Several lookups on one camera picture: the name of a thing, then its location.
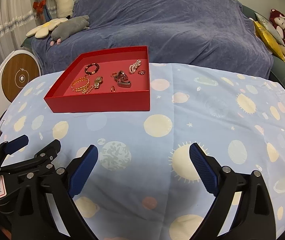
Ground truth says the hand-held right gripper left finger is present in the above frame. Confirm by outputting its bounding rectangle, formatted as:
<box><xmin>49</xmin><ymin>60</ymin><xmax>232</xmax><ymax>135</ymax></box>
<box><xmin>9</xmin><ymin>144</ymin><xmax>99</xmax><ymax>240</ymax></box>

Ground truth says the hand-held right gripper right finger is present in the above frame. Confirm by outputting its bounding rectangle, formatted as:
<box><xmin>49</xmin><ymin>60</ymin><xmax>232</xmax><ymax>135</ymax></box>
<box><xmin>189</xmin><ymin>142</ymin><xmax>277</xmax><ymax>240</ymax></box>

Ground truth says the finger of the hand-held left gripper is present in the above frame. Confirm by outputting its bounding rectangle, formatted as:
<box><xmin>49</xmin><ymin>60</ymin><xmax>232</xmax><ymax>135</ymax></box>
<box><xmin>0</xmin><ymin>139</ymin><xmax>62</xmax><ymax>178</ymax></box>
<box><xmin>0</xmin><ymin>134</ymin><xmax>29</xmax><ymax>167</ymax></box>

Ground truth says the gold cuff bracelet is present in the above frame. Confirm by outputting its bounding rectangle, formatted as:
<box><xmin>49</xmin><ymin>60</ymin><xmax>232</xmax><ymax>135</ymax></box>
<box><xmin>71</xmin><ymin>76</ymin><xmax>90</xmax><ymax>92</ymax></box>

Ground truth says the red cardboard box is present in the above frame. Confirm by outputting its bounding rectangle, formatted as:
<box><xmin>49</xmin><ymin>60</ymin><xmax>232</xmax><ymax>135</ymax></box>
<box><xmin>44</xmin><ymin>45</ymin><xmax>150</xmax><ymax>113</ymax></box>

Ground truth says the silver wrist watch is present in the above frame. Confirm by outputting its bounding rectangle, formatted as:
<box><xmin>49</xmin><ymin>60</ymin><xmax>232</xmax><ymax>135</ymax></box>
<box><xmin>114</xmin><ymin>70</ymin><xmax>133</xmax><ymax>88</ymax></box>

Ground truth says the planet printed blanket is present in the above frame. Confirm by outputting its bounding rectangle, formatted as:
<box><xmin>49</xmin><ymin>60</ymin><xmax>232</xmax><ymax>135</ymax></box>
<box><xmin>0</xmin><ymin>62</ymin><xmax>285</xmax><ymax>240</ymax></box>

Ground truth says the round white wooden-faced device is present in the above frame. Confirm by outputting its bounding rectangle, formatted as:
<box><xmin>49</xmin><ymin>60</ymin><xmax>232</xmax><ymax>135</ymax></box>
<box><xmin>0</xmin><ymin>50</ymin><xmax>42</xmax><ymax>110</ymax></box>

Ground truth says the flower shaped pillow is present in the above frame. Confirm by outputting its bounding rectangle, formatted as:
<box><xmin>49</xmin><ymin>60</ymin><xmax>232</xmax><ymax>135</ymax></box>
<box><xmin>26</xmin><ymin>18</ymin><xmax>68</xmax><ymax>39</ymax></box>

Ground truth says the grey plush toy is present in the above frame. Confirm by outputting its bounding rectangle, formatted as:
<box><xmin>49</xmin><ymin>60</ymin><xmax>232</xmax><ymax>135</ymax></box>
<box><xmin>50</xmin><ymin>15</ymin><xmax>90</xmax><ymax>46</ymax></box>

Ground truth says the white curtain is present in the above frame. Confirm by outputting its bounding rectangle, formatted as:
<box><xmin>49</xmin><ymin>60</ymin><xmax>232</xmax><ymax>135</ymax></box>
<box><xmin>0</xmin><ymin>0</ymin><xmax>37</xmax><ymax>63</ymax></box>

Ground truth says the red ribbon bow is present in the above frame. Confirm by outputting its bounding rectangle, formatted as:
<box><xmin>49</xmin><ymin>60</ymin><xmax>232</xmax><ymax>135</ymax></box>
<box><xmin>33</xmin><ymin>1</ymin><xmax>45</xmax><ymax>19</ymax></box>

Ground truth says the yellow pillow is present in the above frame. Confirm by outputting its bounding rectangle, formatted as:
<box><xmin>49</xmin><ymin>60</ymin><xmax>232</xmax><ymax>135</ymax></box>
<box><xmin>252</xmin><ymin>20</ymin><xmax>285</xmax><ymax>62</ymax></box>

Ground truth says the blue blanket-covered sofa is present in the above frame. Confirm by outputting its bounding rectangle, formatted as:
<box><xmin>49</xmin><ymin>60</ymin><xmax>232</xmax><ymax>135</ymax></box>
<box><xmin>31</xmin><ymin>0</ymin><xmax>274</xmax><ymax>79</ymax></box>

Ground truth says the grey pillow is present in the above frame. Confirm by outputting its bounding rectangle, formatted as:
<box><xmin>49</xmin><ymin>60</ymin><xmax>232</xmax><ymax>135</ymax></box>
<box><xmin>254</xmin><ymin>12</ymin><xmax>285</xmax><ymax>45</ymax></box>

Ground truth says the red monkey plush toy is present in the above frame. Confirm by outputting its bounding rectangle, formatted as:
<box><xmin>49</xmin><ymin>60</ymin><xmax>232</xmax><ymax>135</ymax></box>
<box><xmin>269</xmin><ymin>9</ymin><xmax>285</xmax><ymax>48</ymax></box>

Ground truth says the dark bead bracelet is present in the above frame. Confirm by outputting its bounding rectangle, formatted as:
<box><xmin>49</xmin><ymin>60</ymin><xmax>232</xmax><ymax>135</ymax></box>
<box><xmin>85</xmin><ymin>63</ymin><xmax>100</xmax><ymax>75</ymax></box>

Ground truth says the pink pearl bracelet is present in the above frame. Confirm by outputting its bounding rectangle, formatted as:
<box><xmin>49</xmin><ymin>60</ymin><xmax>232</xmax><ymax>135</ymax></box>
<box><xmin>129</xmin><ymin>59</ymin><xmax>142</xmax><ymax>74</ymax></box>

